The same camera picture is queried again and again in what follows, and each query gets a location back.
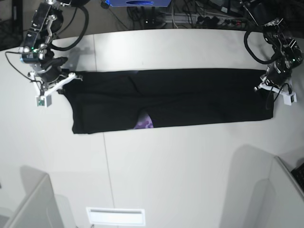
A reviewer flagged grey partition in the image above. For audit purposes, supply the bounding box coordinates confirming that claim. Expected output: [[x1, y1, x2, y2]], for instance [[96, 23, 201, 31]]
[[246, 157, 304, 228], [0, 166, 77, 228]]

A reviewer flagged blue box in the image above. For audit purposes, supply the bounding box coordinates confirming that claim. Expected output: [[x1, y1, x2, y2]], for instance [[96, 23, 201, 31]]
[[101, 0, 171, 9]]

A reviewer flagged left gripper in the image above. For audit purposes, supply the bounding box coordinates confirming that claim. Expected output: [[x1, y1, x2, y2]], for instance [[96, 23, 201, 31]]
[[254, 60, 294, 93]]

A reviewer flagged grey right partition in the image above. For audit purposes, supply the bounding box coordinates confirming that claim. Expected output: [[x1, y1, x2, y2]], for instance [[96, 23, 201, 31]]
[[246, 157, 304, 228]]

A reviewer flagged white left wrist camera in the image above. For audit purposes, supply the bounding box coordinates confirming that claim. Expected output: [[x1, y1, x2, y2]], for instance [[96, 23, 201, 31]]
[[257, 83, 297, 106]]

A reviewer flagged black T-shirt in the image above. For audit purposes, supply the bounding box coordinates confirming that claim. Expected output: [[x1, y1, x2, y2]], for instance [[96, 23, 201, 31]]
[[63, 68, 274, 134]]

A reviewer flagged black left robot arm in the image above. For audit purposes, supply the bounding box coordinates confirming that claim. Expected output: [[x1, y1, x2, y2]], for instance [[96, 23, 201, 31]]
[[240, 0, 304, 94]]

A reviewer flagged white slotted tray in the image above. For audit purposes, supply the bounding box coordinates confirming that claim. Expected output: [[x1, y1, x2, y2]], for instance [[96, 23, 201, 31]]
[[86, 207, 146, 227]]

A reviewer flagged black keyboard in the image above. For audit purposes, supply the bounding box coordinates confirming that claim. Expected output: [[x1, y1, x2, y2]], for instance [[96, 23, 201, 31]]
[[291, 164, 304, 190]]

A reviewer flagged grey left partition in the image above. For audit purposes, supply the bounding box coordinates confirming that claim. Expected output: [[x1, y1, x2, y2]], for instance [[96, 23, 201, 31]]
[[0, 166, 77, 228]]

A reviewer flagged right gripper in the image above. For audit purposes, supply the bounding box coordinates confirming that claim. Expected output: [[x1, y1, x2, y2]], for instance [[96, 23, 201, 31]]
[[28, 57, 83, 94]]

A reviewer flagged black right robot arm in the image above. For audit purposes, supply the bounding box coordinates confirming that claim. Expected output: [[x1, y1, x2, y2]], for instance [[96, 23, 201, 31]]
[[16, 0, 89, 96]]

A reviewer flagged white power strip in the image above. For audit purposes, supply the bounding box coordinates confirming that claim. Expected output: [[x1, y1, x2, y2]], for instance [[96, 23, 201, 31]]
[[161, 13, 247, 28]]

